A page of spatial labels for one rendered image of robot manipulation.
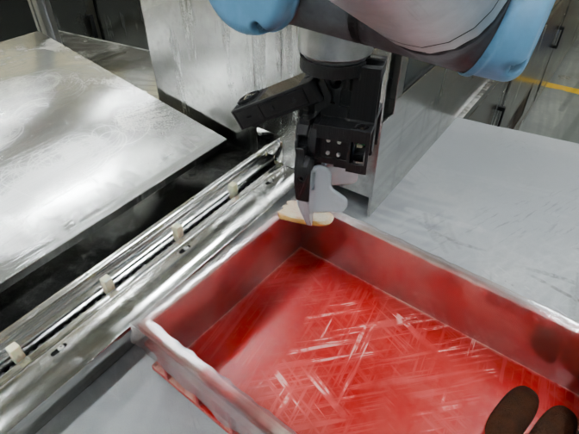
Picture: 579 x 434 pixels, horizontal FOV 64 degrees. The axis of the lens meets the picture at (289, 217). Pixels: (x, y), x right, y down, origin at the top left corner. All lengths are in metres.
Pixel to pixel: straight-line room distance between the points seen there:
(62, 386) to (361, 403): 0.36
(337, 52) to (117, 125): 0.62
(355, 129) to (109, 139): 0.58
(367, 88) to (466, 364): 0.38
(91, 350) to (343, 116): 0.42
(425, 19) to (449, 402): 0.51
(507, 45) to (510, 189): 0.73
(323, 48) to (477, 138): 0.75
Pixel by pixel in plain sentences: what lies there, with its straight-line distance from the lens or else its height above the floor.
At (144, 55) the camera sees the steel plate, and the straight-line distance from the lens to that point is 1.60.
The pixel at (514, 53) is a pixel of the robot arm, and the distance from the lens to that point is 0.30.
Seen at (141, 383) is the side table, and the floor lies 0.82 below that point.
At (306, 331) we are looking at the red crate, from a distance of 0.66.
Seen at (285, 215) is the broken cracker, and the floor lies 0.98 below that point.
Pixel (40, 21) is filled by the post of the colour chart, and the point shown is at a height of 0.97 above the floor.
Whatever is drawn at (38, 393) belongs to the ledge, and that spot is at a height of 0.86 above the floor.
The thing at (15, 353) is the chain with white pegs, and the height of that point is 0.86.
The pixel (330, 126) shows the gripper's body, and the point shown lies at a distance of 0.49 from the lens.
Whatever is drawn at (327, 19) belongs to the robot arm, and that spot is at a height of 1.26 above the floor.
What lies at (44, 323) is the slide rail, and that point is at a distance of 0.72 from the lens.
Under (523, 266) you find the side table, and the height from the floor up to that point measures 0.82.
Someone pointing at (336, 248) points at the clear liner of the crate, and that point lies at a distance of 0.72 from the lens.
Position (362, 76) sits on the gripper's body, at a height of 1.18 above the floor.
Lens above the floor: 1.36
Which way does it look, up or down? 40 degrees down
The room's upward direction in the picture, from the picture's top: straight up
